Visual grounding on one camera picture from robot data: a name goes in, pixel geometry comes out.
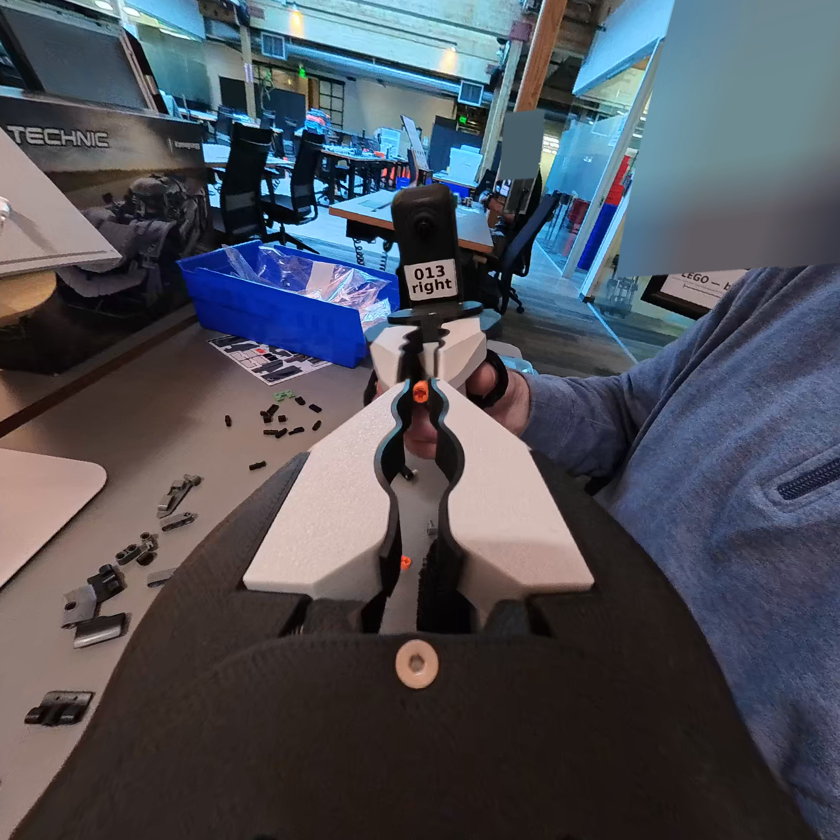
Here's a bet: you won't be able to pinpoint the wooden support column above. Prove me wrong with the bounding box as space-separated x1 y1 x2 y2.
513 0 569 114

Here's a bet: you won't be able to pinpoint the dark lego set box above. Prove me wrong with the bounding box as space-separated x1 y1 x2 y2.
0 92 215 375

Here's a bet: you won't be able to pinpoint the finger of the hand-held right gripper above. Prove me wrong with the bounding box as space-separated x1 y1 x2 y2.
367 325 421 400
425 322 488 396

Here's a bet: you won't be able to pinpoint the white book stand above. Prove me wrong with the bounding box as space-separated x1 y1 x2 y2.
0 196 109 589

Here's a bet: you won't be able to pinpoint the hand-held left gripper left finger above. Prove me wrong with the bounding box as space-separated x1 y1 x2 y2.
243 379 422 606

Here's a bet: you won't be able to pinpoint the black monitor screen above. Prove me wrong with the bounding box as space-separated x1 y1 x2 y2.
0 5 156 112

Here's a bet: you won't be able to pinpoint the lego sticker sheet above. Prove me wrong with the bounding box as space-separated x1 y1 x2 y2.
208 333 333 387

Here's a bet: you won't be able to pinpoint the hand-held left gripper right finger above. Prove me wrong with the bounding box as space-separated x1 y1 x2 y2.
427 377 595 632

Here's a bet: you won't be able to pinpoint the open lego instruction booklet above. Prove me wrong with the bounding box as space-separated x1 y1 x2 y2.
0 128 124 277

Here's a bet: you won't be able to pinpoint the person's right hand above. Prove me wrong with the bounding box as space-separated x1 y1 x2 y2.
403 362 532 462

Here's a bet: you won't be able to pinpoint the clear plastic bags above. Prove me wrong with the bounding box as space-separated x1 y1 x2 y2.
222 243 396 330

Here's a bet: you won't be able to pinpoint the lego pieces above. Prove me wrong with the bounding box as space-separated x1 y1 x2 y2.
25 390 326 727

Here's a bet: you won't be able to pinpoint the wooden office desk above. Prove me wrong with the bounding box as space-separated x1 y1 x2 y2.
327 189 497 256

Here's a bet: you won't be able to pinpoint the person's blue sweater torso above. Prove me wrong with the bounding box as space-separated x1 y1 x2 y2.
584 433 840 840

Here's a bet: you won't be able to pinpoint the blue storage bin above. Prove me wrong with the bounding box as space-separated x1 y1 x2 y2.
176 239 402 369

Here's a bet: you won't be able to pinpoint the black framed sign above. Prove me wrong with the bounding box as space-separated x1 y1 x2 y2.
641 267 751 322

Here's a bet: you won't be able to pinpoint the silver ceiling duct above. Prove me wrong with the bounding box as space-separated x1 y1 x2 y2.
282 39 514 88

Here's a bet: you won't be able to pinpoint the black office chair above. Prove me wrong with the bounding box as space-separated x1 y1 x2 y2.
211 122 282 248
261 130 327 254
487 190 563 317

